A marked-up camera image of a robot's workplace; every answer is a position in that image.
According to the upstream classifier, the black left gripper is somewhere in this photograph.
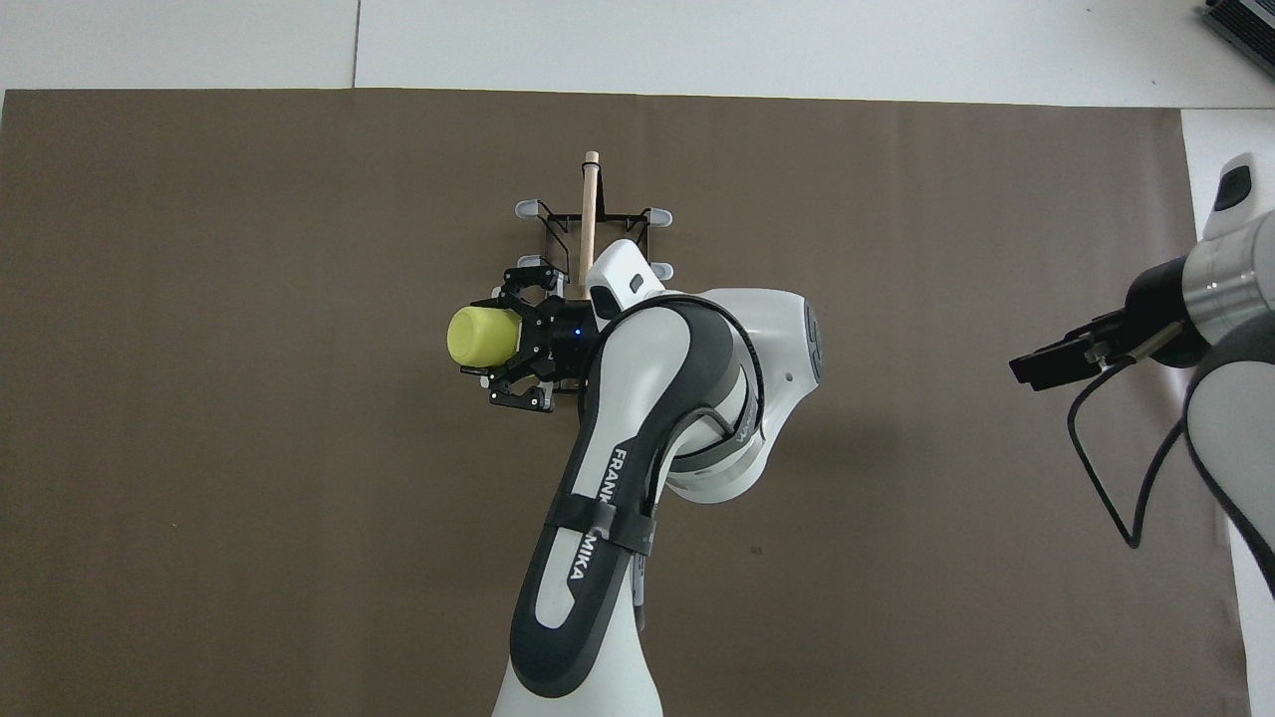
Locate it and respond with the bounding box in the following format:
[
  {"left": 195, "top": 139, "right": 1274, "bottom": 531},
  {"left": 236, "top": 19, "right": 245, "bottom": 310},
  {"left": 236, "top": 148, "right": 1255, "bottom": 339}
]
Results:
[{"left": 459, "top": 255, "right": 600, "bottom": 413}]

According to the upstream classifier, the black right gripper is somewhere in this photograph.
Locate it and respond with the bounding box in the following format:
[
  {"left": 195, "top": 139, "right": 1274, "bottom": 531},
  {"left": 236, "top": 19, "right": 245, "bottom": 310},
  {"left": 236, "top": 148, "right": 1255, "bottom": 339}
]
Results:
[{"left": 1008, "top": 256, "right": 1212, "bottom": 392}]

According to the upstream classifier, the yellow plastic cup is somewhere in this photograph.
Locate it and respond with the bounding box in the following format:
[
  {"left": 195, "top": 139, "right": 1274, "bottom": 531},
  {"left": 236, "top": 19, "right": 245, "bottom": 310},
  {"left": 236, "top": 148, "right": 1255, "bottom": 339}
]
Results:
[{"left": 445, "top": 304, "right": 525, "bottom": 367}]

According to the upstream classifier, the brown paper table mat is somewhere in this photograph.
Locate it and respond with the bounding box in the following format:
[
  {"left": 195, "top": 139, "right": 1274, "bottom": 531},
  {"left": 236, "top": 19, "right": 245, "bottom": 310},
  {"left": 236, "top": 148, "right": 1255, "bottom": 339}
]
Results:
[{"left": 0, "top": 88, "right": 1252, "bottom": 717}]

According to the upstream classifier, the grey ribbed device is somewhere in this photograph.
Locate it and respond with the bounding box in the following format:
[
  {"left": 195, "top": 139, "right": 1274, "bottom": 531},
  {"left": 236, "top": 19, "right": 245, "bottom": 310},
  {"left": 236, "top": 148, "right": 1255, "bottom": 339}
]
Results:
[{"left": 1199, "top": 0, "right": 1275, "bottom": 53}]

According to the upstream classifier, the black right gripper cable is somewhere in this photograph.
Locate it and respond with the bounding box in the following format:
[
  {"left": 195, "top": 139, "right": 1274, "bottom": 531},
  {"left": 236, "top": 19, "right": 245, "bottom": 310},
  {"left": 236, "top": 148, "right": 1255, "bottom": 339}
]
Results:
[{"left": 1066, "top": 352, "right": 1198, "bottom": 551}]

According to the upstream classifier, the black wire cup rack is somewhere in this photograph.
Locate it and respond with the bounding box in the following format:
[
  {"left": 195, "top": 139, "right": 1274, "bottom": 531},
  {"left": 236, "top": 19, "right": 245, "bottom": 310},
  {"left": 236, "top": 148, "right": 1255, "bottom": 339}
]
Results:
[{"left": 476, "top": 149, "right": 675, "bottom": 395}]

